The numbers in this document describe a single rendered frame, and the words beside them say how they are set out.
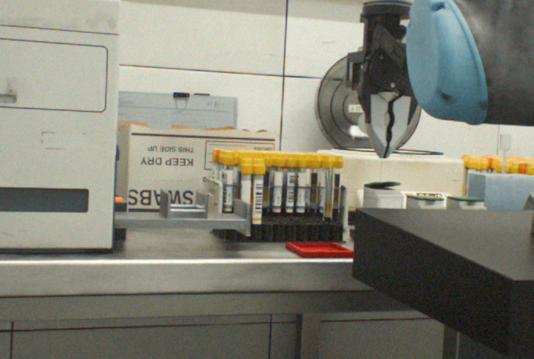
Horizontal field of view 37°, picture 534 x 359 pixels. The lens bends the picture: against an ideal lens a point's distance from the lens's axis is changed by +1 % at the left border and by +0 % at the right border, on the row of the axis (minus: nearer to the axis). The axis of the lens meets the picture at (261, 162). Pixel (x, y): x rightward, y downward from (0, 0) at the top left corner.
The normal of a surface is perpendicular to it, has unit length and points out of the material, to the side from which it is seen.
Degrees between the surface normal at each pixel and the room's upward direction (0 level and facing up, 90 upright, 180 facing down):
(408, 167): 90
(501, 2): 91
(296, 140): 90
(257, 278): 90
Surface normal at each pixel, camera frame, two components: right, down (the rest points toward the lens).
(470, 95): 0.00, 0.68
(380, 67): 0.32, 0.06
